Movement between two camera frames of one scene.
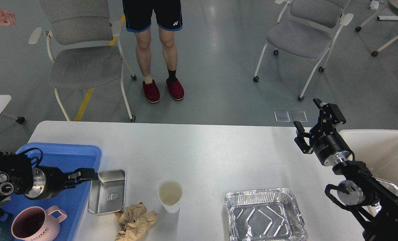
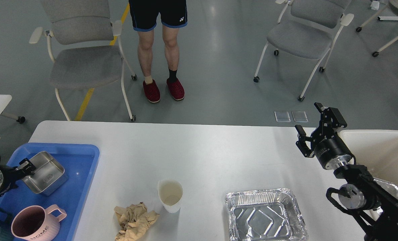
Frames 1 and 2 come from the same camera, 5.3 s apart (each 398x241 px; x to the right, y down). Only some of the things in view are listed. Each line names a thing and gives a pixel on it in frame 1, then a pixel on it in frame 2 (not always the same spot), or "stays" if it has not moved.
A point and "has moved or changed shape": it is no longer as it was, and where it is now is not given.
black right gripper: (328, 146) stays
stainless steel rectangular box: (107, 193) has moved or changed shape
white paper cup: (169, 192) stays
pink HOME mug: (33, 223) stays
